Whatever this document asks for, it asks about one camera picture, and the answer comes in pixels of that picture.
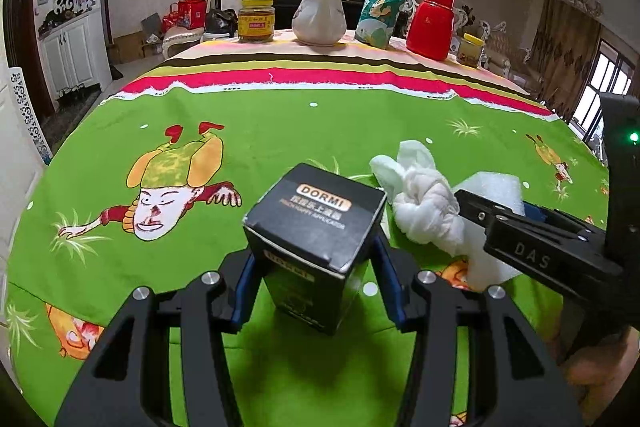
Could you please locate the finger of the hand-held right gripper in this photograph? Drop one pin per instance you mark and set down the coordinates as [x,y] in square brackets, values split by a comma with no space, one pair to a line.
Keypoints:
[525,247]
[565,219]

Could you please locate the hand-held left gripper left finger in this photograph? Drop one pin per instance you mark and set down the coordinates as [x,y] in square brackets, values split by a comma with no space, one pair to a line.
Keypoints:
[245,279]

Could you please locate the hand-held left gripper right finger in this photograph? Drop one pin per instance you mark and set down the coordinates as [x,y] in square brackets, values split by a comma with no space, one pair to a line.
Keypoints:
[392,292]

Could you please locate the white foam piece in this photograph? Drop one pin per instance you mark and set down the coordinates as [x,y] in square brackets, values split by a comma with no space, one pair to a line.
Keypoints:
[492,187]

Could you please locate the black cardboard box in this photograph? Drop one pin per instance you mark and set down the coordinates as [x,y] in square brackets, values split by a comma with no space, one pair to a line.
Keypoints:
[315,217]

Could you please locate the white tissue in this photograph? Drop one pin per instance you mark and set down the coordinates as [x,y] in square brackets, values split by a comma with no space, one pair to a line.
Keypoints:
[425,202]

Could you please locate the person's right hand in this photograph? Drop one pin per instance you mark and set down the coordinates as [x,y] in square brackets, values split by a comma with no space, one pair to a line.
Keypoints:
[595,374]

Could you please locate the window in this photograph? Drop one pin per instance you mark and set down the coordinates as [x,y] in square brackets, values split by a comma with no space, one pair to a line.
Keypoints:
[612,82]

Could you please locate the green printed cloth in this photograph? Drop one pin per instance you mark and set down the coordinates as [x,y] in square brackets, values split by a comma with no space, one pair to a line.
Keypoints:
[300,127]

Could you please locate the brown curtain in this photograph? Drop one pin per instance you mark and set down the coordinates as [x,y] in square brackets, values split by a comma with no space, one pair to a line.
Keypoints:
[562,52]

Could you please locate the beige carved sofa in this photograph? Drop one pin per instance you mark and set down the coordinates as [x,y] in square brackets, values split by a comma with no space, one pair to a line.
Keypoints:
[505,44]

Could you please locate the small yellow-lid jar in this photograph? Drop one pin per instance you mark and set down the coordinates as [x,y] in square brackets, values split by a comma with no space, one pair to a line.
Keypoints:
[471,52]

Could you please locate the red thermos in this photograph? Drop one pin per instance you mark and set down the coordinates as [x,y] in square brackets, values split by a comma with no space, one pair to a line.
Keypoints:
[431,27]

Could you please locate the large yellow-lid jar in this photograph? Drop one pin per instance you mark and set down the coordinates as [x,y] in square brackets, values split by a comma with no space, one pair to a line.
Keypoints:
[256,24]

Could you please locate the black bag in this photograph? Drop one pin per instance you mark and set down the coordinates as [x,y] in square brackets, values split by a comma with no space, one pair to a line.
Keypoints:
[221,23]

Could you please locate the red gift box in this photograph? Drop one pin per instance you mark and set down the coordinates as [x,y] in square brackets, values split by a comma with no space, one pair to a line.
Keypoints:
[192,13]

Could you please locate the white ceramic teapot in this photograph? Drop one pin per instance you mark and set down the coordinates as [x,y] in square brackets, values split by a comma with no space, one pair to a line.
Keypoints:
[320,17]

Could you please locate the green snack bag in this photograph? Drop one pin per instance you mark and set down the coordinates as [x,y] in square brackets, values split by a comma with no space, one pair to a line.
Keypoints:
[382,12]

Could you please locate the black piano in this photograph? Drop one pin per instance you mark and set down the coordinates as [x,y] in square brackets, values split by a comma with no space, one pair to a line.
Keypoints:
[280,4]

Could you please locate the white cabinet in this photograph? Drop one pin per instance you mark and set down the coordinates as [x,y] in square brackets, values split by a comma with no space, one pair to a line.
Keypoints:
[75,52]

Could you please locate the dark wooden door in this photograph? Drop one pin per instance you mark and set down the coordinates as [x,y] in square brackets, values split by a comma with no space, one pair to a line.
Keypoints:
[22,32]

